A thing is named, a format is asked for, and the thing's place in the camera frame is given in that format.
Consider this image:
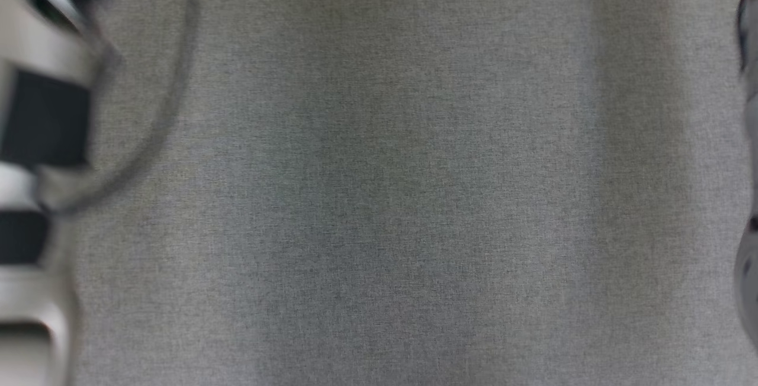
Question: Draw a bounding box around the thin black cable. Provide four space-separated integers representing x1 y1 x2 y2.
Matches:
41 0 202 216

